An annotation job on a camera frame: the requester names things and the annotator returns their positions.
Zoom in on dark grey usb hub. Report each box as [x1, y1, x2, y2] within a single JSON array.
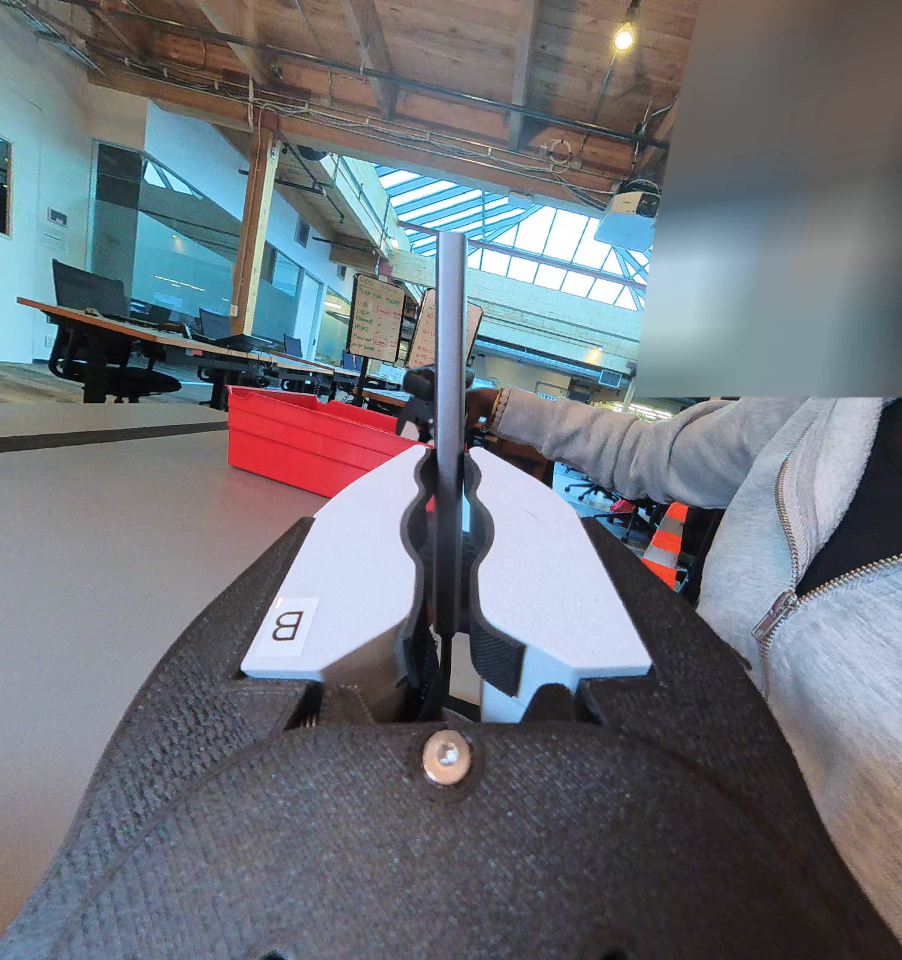
[[428, 231, 471, 639]]

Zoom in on ceiling projector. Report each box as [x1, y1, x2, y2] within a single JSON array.
[[593, 180, 662, 252]]

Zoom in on person's right hand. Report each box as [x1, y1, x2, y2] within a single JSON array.
[[466, 387, 502, 438]]

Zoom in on red plastic bin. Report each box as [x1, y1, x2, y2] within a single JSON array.
[[226, 384, 430, 500]]

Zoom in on handwritten whiteboard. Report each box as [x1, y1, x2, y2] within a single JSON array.
[[413, 288, 484, 369], [346, 273, 407, 363]]

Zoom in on black monitor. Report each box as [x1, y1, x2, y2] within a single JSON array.
[[52, 260, 131, 320]]

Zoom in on black shirt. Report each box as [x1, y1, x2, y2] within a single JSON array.
[[796, 397, 902, 597]]

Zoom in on row of black office chairs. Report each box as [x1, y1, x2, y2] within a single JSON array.
[[563, 461, 651, 545]]

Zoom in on wooden office desk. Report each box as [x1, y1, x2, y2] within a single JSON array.
[[16, 296, 272, 406]]

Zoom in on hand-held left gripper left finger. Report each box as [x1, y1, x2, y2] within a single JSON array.
[[238, 446, 437, 706]]

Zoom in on orange traffic cone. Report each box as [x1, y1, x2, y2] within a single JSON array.
[[640, 501, 688, 590]]

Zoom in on black office chair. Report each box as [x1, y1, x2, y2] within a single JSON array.
[[48, 328, 184, 399]]

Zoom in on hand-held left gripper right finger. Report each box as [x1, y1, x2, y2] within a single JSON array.
[[462, 446, 653, 725]]

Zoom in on person's right forearm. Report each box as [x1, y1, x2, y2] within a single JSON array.
[[496, 387, 692, 505]]

